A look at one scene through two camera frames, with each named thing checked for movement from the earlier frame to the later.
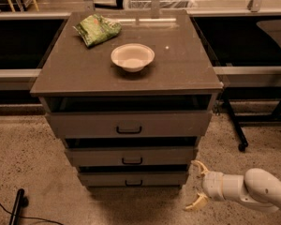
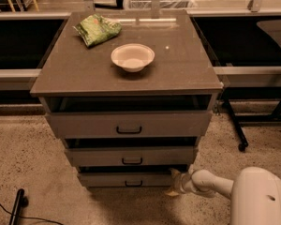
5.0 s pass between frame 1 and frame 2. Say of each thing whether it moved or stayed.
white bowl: stayed
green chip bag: stayed
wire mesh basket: stayed
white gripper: moved
